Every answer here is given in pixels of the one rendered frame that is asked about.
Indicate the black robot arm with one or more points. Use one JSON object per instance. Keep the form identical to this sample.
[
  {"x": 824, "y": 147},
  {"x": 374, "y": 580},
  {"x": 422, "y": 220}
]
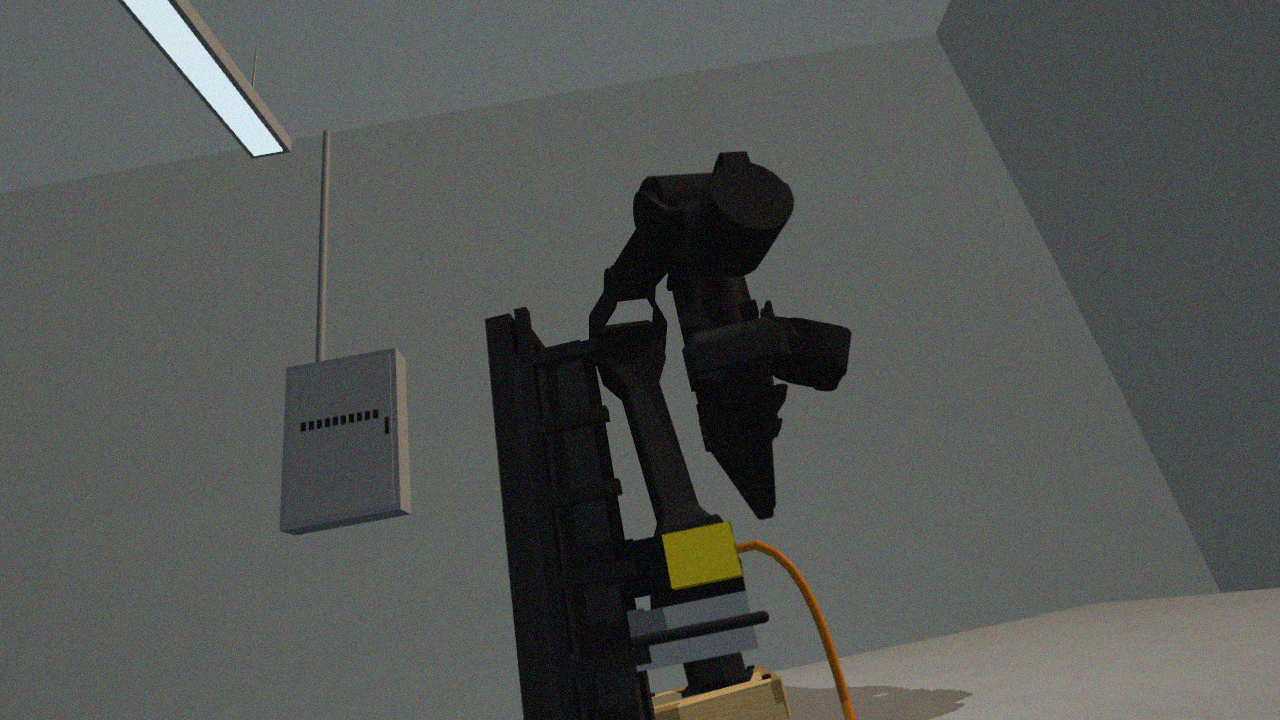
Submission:
[{"x": 706, "y": 231}]

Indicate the orange cord with yellow and black plug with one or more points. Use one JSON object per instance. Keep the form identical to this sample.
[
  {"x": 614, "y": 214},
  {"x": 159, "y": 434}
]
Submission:
[{"x": 706, "y": 555}]

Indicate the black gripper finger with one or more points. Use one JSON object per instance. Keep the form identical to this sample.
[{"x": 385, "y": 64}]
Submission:
[
  {"x": 711, "y": 445},
  {"x": 741, "y": 426}
]

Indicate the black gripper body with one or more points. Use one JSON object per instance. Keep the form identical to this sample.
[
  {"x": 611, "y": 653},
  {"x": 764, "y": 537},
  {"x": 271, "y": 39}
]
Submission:
[{"x": 728, "y": 348}]

